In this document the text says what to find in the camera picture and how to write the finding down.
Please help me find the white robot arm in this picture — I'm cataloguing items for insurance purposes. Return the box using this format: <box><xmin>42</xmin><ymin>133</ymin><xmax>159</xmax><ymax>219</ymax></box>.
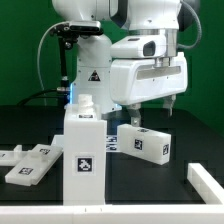
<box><xmin>52</xmin><ymin>0</ymin><xmax>200</xmax><ymax>126</ymax></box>

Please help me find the white cabinet body box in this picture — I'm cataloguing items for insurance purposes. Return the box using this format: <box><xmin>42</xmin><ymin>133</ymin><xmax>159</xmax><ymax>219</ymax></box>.
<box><xmin>63</xmin><ymin>94</ymin><xmax>107</xmax><ymax>205</ymax></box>

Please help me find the white marker sheet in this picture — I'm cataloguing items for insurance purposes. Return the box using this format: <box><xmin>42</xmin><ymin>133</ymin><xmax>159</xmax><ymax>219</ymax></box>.
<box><xmin>51</xmin><ymin>135</ymin><xmax>117</xmax><ymax>152</ymax></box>

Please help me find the white cabinet top block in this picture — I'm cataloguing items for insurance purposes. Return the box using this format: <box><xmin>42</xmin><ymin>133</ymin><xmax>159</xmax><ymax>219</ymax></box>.
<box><xmin>117</xmin><ymin>124</ymin><xmax>171</xmax><ymax>165</ymax></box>

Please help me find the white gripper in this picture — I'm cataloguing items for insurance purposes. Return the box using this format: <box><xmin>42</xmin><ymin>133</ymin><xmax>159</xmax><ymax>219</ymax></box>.
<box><xmin>110</xmin><ymin>52</ymin><xmax>188</xmax><ymax>127</ymax></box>

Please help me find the white cabinet door panel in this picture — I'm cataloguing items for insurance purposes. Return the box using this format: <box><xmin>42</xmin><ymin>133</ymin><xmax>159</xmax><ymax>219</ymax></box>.
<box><xmin>5</xmin><ymin>144</ymin><xmax>63</xmax><ymax>186</ymax></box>

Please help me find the grey camera cable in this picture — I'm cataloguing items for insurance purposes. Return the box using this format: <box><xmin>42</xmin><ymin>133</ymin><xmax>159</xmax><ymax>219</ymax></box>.
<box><xmin>36</xmin><ymin>22</ymin><xmax>69</xmax><ymax>107</ymax></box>

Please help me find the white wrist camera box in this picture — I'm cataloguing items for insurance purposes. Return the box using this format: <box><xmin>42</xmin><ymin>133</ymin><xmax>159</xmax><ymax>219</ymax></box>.
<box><xmin>110</xmin><ymin>35</ymin><xmax>167</xmax><ymax>59</ymax></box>

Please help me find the black cable on table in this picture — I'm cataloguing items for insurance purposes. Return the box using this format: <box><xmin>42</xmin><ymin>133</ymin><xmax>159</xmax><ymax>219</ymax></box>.
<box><xmin>16</xmin><ymin>89</ymin><xmax>66</xmax><ymax>108</ymax></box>

